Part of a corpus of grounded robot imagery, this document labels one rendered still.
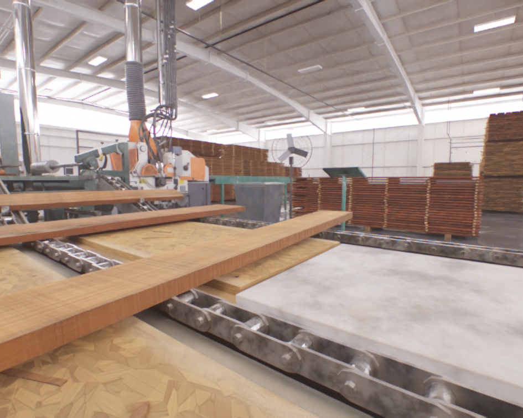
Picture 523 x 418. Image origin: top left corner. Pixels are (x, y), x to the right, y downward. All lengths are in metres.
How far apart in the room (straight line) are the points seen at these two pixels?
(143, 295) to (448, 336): 0.38
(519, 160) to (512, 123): 1.12
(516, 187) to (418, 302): 10.83
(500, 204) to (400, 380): 11.06
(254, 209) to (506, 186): 8.41
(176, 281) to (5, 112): 6.05
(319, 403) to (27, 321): 0.30
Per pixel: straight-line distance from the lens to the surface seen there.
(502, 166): 11.32
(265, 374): 0.34
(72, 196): 1.72
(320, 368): 0.32
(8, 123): 6.37
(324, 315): 0.42
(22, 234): 1.01
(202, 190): 6.68
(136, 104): 6.26
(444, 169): 11.29
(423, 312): 0.48
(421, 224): 6.00
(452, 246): 0.88
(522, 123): 11.41
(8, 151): 6.32
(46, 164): 5.21
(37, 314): 0.40
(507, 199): 11.35
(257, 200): 4.78
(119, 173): 4.19
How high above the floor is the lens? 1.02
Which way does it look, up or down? 6 degrees down
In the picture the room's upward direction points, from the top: straight up
